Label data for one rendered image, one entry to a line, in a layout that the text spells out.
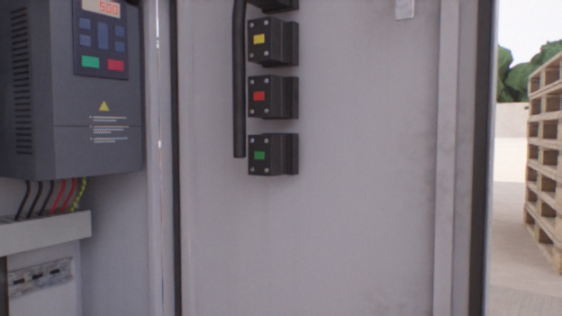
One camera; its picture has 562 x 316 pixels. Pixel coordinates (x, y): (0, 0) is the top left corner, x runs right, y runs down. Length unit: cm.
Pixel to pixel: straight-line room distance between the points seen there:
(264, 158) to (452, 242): 19
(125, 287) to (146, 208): 13
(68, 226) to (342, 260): 39
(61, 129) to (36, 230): 17
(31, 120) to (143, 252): 23
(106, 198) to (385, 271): 43
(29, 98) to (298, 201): 32
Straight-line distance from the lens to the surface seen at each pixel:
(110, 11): 57
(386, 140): 43
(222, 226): 55
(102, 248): 72
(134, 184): 63
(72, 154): 53
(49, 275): 74
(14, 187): 69
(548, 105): 274
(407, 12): 40
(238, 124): 45
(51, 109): 53
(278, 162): 44
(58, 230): 66
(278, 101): 44
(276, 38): 44
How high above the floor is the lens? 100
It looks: 4 degrees down
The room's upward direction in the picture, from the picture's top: straight up
